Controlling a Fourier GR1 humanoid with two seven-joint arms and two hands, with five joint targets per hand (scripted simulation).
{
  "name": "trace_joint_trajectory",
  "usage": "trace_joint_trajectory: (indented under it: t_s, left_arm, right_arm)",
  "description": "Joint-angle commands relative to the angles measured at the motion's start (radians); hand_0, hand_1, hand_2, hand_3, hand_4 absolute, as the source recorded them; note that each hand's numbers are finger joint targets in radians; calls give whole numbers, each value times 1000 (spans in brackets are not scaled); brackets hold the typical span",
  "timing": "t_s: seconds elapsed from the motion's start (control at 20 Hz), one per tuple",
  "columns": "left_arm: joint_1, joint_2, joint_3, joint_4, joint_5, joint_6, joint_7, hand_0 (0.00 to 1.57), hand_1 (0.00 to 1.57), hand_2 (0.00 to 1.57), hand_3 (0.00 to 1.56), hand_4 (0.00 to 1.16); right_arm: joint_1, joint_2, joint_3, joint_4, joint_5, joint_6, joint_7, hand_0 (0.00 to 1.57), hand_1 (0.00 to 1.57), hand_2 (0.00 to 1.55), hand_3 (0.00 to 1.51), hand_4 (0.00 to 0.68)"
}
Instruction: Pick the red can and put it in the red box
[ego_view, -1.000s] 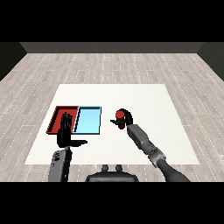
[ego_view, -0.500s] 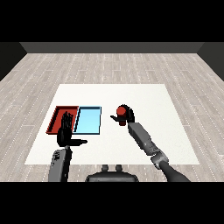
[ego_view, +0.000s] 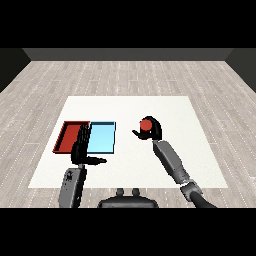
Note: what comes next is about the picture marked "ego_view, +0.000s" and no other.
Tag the dark grey robot body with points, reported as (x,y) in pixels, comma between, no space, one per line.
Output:
(128,200)

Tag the light blue shallow open box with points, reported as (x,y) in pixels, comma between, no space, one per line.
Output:
(100,138)

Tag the red can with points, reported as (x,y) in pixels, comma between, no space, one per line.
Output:
(145,125)

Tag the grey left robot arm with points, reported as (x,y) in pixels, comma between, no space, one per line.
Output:
(71,188)

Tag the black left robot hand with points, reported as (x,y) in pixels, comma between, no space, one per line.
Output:
(80,150)

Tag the red shallow open box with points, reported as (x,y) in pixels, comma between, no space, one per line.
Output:
(68,138)

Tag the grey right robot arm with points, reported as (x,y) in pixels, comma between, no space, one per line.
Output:
(176,167)

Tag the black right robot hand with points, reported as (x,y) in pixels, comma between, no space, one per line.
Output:
(155,132)

